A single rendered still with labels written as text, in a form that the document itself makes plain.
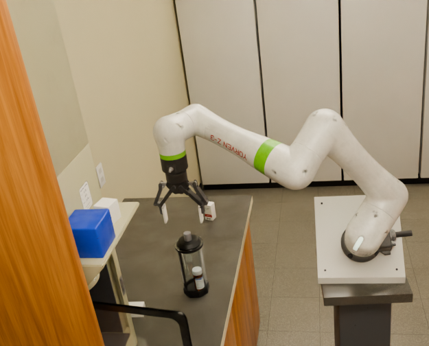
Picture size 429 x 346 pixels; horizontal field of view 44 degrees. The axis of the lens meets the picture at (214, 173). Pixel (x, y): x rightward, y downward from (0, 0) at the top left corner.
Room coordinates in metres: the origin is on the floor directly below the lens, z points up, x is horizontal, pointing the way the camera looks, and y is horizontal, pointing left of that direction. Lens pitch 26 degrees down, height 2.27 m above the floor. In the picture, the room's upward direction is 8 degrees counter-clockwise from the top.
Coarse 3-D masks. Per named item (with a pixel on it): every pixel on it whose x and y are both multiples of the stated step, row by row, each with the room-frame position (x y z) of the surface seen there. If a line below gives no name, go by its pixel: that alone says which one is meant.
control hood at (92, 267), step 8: (120, 208) 1.39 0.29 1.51; (128, 208) 1.39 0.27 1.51; (136, 208) 1.39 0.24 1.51; (128, 216) 1.34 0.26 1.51; (120, 224) 1.30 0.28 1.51; (120, 232) 1.26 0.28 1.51; (112, 248) 1.19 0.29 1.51; (104, 256) 1.15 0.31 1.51; (88, 264) 1.12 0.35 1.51; (96, 264) 1.12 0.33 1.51; (104, 264) 1.12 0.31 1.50; (88, 272) 1.12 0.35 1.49; (96, 272) 1.11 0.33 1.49; (88, 280) 1.12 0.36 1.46
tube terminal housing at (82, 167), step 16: (80, 160) 1.37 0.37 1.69; (64, 176) 1.27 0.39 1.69; (80, 176) 1.35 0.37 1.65; (96, 176) 1.44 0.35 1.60; (64, 192) 1.25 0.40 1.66; (96, 192) 1.42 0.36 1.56; (80, 208) 1.31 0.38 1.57; (112, 256) 1.42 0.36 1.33; (112, 272) 1.45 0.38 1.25; (128, 304) 1.44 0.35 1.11
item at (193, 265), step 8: (176, 240) 1.71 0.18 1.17; (200, 240) 1.69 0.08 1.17; (176, 248) 1.66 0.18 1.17; (200, 248) 1.66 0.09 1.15; (184, 256) 1.65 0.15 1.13; (192, 256) 1.64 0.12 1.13; (200, 256) 1.66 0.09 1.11; (184, 264) 1.65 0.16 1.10; (192, 264) 1.64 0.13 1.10; (200, 264) 1.66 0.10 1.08; (192, 272) 1.64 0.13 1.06; (200, 272) 1.65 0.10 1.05; (192, 280) 1.64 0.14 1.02; (200, 280) 1.65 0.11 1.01; (192, 288) 1.64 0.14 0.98; (200, 288) 1.65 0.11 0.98
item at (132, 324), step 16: (96, 304) 1.12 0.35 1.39; (112, 304) 1.10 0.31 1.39; (112, 320) 1.10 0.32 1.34; (128, 320) 1.09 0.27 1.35; (144, 320) 1.07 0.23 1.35; (160, 320) 1.05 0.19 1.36; (176, 320) 1.04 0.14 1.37; (112, 336) 1.11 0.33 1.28; (128, 336) 1.09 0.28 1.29; (144, 336) 1.07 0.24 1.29; (160, 336) 1.06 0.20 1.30; (176, 336) 1.04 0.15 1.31
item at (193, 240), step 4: (184, 232) 1.69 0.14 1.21; (188, 232) 1.69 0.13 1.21; (184, 236) 1.68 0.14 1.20; (188, 236) 1.67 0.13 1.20; (192, 236) 1.70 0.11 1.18; (196, 236) 1.70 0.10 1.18; (180, 240) 1.69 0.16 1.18; (184, 240) 1.68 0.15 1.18; (188, 240) 1.67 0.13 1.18; (192, 240) 1.67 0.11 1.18; (196, 240) 1.67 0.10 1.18; (176, 244) 1.68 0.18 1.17; (180, 244) 1.66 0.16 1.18; (184, 244) 1.65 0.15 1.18; (188, 244) 1.65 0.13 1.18; (192, 244) 1.65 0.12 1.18; (196, 244) 1.66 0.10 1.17; (180, 248) 1.65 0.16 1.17; (184, 248) 1.65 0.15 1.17; (188, 248) 1.64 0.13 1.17; (192, 248) 1.64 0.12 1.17
